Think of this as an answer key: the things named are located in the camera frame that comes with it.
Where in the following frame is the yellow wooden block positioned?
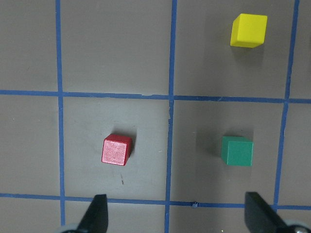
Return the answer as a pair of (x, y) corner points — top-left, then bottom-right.
(230, 13), (268, 48)

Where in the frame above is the green wooden block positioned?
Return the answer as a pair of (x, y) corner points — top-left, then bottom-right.
(221, 136), (254, 166)

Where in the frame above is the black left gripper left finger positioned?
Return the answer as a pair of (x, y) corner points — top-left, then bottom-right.
(77, 194), (108, 233)

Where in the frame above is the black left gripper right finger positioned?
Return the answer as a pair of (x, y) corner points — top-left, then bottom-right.
(244, 192), (288, 233)

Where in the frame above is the red wooden block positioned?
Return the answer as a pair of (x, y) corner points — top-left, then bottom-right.
(102, 133), (133, 166)

